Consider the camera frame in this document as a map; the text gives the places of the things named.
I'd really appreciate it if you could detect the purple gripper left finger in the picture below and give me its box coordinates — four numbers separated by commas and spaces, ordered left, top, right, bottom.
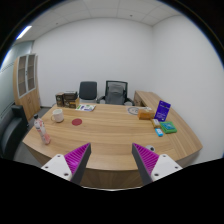
42, 143, 91, 185

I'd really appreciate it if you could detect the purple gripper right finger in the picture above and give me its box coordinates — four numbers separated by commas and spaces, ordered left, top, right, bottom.
132, 143, 182, 185

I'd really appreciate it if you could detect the clear plastic water bottle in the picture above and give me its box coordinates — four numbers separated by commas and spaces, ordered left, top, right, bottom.
34, 114, 50, 145

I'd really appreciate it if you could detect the small white round device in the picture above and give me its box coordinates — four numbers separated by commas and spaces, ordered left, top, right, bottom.
146, 145, 155, 152

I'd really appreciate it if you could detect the small blue box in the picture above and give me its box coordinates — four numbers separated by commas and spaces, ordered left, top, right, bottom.
155, 128, 163, 137

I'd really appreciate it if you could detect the green box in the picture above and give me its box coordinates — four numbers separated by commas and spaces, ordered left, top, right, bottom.
160, 121, 177, 134

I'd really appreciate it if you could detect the small yellow box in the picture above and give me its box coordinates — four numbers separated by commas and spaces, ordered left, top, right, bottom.
151, 119, 161, 128

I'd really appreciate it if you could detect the round red coaster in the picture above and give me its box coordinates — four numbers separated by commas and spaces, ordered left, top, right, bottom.
72, 118, 82, 126

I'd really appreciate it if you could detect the white ceramic mug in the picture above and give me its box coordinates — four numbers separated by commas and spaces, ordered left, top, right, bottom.
51, 109, 64, 123

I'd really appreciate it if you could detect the orange tissue box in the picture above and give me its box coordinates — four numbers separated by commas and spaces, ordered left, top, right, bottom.
138, 109, 155, 120

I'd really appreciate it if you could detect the wooden office desk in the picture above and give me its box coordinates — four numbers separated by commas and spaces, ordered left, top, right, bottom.
21, 90, 204, 190

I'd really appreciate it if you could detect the blue standing sign card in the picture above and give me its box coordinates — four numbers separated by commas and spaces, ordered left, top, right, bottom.
154, 100, 171, 122

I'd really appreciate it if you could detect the colourful printed leaflet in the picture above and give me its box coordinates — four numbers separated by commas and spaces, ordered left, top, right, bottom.
76, 104, 96, 111

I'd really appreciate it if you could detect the dark brown gift box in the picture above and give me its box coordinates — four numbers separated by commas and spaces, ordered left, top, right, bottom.
64, 92, 79, 108

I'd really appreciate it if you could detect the small brown box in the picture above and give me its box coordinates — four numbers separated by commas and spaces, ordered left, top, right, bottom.
55, 92, 64, 107

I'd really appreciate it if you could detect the black leather sofa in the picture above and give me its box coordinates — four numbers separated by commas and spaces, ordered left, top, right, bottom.
0, 105, 29, 160

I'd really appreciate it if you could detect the grey office chair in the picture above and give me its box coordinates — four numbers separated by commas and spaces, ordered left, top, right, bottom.
79, 81, 97, 101

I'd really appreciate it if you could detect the black mesh office chair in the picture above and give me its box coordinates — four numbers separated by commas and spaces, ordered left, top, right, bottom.
97, 80, 134, 105

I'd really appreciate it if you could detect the wooden glass-door cabinet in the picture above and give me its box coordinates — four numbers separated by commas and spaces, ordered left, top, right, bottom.
13, 54, 40, 120

